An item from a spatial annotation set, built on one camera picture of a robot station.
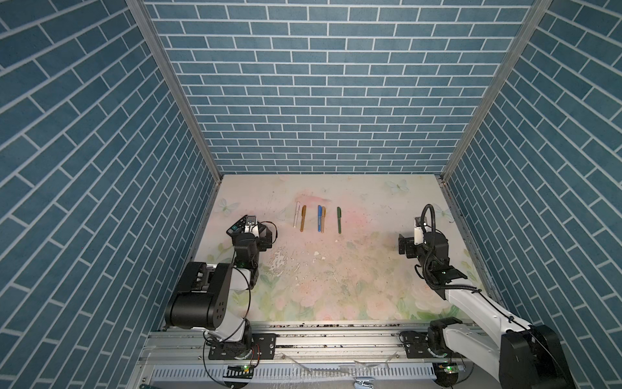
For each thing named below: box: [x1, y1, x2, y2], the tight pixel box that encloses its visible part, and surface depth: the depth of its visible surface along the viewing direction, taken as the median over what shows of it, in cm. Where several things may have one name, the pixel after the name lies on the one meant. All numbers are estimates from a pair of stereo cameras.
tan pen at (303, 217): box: [300, 204, 307, 233], surface depth 107 cm
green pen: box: [336, 206, 342, 235], surface depth 107 cm
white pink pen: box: [293, 200, 302, 228], surface depth 110 cm
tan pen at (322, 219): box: [320, 205, 327, 234], surface depth 107 cm
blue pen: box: [317, 204, 323, 233], surface depth 107 cm
